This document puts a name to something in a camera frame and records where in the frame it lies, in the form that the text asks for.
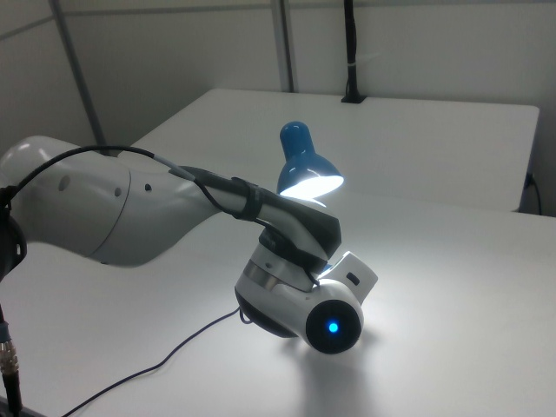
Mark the dark robot gripper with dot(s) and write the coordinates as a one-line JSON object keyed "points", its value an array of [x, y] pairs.
{"points": [[354, 271]]}

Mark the blue gooseneck desk lamp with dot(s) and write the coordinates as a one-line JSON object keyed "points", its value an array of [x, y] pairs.
{"points": [[300, 150]]}

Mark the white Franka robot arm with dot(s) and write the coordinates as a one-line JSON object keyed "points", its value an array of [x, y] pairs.
{"points": [[100, 208]]}

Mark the black camera pole with clamp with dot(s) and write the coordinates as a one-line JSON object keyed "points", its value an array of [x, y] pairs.
{"points": [[351, 48]]}

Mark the grey metal partition post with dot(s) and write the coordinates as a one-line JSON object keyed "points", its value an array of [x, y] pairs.
{"points": [[78, 69], [284, 43]]}

